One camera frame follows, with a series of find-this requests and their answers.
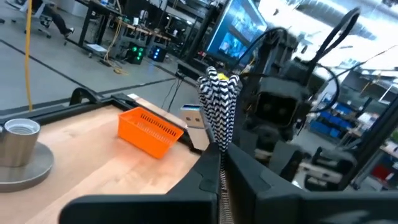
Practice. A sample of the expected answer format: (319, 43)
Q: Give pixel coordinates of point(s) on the black rig frame post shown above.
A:
(376, 140)

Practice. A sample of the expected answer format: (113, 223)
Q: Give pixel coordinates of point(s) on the computer monitor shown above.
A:
(236, 31)

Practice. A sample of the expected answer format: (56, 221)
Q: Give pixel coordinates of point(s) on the computer with blue lights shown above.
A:
(157, 53)

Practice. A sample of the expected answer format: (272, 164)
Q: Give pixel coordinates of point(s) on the silver metal lamp socket base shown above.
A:
(18, 146)

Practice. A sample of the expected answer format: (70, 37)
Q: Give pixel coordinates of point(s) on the office chair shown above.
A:
(45, 21)

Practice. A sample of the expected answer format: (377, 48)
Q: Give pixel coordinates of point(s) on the person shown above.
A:
(57, 18)

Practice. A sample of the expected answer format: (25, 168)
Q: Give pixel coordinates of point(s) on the black framed desk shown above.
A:
(84, 25)

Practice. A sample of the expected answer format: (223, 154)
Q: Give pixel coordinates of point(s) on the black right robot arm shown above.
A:
(276, 53)

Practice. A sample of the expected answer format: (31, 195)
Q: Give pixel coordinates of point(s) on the red storage bin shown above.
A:
(381, 172)

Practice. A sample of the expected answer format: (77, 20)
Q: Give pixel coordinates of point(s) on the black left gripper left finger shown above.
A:
(174, 208)

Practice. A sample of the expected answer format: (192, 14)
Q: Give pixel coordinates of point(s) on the orange plastic basket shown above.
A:
(146, 137)

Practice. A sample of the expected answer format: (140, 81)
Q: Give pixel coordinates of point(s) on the black table edge rail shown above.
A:
(93, 101)

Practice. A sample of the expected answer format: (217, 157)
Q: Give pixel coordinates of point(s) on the computer with green lights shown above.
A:
(136, 53)

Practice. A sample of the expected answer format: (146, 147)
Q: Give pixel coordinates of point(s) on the blue storage bin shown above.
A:
(323, 128)
(343, 109)

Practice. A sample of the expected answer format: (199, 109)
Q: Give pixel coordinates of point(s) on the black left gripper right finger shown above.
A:
(280, 208)

